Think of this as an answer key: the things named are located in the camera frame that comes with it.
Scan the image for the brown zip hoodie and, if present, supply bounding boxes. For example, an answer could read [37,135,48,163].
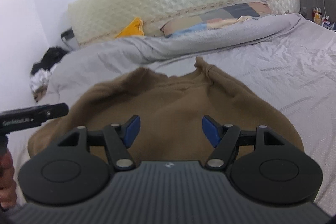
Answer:
[27,57,303,162]

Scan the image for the person's left hand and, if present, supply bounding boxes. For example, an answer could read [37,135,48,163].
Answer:
[0,149,17,210]

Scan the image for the white crumpled garment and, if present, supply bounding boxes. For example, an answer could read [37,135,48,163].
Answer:
[30,63,59,93]

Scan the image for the black garment pile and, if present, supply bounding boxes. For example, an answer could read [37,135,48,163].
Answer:
[30,47,69,75]

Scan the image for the grey white duvet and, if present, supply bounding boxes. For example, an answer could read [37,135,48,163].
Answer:
[41,14,302,103]

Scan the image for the white bed sheet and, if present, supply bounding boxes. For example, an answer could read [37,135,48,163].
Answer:
[7,12,336,217]

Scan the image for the orange yellow cloth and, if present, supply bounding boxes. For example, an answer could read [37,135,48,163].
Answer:
[114,17,145,39]

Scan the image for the patchwork patterned pillow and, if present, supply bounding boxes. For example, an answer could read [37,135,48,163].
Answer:
[161,0,272,38]

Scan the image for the small items on nightstand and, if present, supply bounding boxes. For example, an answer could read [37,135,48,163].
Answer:
[301,7,335,32]

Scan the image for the black wall socket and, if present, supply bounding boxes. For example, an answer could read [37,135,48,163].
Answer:
[60,28,79,51]

